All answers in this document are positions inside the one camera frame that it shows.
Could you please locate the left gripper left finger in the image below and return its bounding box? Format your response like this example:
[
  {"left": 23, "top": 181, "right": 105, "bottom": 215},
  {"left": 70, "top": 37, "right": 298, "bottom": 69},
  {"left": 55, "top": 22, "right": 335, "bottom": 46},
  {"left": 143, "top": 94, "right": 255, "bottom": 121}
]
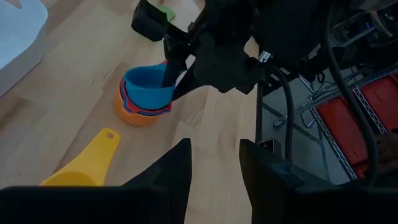
[{"left": 0, "top": 138, "right": 193, "bottom": 224}]

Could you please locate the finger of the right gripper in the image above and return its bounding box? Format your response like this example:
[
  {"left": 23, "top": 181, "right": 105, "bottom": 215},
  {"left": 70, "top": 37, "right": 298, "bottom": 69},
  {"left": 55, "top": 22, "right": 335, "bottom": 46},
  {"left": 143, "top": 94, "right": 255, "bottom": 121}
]
[
  {"left": 172, "top": 61, "right": 203, "bottom": 101},
  {"left": 161, "top": 57, "right": 187, "bottom": 88}
]

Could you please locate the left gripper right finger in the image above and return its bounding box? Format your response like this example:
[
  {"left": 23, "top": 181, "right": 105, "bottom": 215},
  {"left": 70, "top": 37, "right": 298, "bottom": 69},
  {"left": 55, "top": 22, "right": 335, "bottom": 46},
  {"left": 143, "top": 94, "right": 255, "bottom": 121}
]
[{"left": 239, "top": 138, "right": 398, "bottom": 224}]

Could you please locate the red measuring cup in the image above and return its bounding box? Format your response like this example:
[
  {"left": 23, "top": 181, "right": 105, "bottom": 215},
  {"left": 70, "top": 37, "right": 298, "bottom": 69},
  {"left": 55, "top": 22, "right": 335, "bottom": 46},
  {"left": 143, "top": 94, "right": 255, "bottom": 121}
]
[{"left": 120, "top": 60, "right": 173, "bottom": 115}]

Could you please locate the purple measuring cup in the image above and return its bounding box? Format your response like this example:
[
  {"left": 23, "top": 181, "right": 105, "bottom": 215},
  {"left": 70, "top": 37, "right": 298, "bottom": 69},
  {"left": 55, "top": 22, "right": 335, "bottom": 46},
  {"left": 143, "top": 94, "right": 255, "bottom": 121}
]
[{"left": 119, "top": 77, "right": 172, "bottom": 118}]

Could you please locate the orange measuring cup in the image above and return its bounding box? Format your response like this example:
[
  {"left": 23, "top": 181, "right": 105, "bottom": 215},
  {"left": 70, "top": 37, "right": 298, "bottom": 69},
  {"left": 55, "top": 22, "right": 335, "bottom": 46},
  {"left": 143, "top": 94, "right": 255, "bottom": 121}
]
[{"left": 113, "top": 76, "right": 172, "bottom": 128}]

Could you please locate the yellow measuring cup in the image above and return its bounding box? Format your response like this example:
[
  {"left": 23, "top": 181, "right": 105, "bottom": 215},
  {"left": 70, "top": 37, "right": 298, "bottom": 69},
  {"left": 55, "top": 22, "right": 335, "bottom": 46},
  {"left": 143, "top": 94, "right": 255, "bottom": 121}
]
[{"left": 40, "top": 127, "right": 121, "bottom": 187}]

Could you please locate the white plastic basket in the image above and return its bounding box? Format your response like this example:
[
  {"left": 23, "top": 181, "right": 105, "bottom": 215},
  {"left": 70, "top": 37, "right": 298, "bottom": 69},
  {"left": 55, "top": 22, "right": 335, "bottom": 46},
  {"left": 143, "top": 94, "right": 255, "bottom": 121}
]
[{"left": 0, "top": 0, "right": 49, "bottom": 98}]

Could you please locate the red storage bin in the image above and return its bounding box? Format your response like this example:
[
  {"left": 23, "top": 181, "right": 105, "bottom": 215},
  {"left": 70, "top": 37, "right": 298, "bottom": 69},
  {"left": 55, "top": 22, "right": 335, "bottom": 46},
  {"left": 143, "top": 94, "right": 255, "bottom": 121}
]
[
  {"left": 360, "top": 73, "right": 398, "bottom": 131},
  {"left": 313, "top": 95, "right": 379, "bottom": 180}
]

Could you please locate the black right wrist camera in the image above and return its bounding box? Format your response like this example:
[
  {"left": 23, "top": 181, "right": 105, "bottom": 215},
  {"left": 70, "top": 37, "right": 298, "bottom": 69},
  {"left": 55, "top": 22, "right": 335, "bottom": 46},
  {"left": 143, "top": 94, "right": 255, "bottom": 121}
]
[{"left": 131, "top": 0, "right": 177, "bottom": 42}]

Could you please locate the thin black cable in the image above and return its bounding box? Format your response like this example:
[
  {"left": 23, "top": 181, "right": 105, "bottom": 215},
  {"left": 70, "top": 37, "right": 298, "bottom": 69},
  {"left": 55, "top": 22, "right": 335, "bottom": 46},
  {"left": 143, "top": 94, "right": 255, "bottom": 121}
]
[{"left": 262, "top": 62, "right": 295, "bottom": 162}]

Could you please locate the metal wire shelf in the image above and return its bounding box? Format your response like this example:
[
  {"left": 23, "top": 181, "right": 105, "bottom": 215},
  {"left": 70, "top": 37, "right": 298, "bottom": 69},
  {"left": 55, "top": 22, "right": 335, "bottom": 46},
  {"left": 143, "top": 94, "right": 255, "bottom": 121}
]
[{"left": 297, "top": 60, "right": 398, "bottom": 181}]

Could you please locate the black table frame leg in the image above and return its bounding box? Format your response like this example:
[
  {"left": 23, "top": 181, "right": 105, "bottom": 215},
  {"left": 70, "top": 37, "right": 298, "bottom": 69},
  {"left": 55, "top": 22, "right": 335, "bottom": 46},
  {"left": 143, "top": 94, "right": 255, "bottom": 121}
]
[{"left": 254, "top": 82, "right": 265, "bottom": 146}]

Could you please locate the thick black cable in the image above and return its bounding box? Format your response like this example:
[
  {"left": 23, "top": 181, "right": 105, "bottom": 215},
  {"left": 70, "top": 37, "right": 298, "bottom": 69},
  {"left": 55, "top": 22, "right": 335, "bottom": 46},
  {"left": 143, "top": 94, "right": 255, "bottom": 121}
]
[{"left": 320, "top": 0, "right": 379, "bottom": 187}]

